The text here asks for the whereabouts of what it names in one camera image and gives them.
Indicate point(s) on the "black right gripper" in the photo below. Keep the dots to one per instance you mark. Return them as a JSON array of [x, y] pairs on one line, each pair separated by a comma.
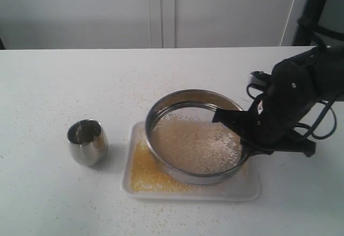
[[268, 125]]

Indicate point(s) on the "round steel mesh sieve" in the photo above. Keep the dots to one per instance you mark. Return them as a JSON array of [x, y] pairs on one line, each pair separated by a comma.
[[192, 104]]

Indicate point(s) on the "stainless steel cup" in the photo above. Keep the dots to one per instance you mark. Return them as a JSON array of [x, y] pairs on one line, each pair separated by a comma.
[[87, 142]]

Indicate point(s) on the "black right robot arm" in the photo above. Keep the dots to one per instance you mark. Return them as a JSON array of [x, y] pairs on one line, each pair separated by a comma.
[[319, 70]]

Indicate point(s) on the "beige grains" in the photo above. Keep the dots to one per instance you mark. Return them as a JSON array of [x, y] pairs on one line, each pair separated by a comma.
[[195, 146]]

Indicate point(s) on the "yellow and white grain mixture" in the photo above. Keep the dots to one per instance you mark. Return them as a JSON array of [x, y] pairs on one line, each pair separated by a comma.
[[146, 177]]

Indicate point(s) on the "clear plastic tray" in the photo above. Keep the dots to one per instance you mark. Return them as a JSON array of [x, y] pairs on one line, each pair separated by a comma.
[[243, 186]]

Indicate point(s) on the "white cabinet doors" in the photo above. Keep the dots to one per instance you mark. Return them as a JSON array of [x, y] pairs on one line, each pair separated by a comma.
[[65, 24]]

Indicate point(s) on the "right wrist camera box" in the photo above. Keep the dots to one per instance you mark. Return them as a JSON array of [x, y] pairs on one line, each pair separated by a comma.
[[259, 79]]

